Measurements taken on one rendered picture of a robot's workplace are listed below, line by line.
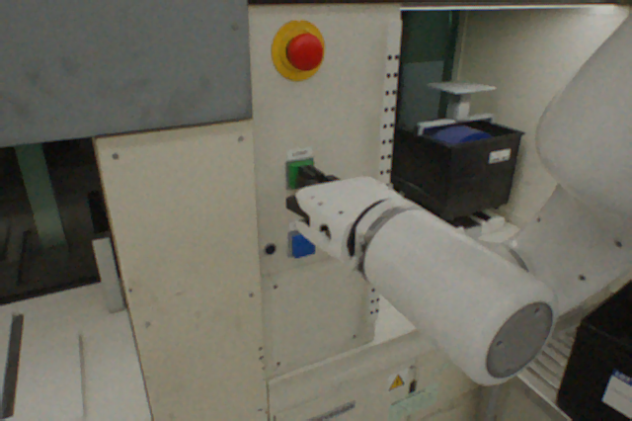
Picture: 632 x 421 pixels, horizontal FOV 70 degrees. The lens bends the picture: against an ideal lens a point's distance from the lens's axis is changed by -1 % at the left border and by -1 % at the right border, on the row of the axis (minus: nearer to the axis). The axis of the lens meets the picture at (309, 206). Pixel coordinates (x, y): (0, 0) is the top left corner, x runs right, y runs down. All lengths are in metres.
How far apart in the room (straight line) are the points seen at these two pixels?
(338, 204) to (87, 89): 0.26
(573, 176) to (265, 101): 0.35
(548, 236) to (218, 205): 0.35
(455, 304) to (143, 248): 0.36
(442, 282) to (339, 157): 0.31
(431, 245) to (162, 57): 0.31
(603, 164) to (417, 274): 0.14
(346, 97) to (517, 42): 0.70
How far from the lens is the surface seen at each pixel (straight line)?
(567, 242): 0.41
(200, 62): 0.50
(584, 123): 0.29
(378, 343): 0.83
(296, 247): 0.61
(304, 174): 0.56
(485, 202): 1.16
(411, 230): 0.38
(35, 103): 0.49
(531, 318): 0.34
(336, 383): 0.83
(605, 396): 0.92
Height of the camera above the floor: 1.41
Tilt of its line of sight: 25 degrees down
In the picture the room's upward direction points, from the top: straight up
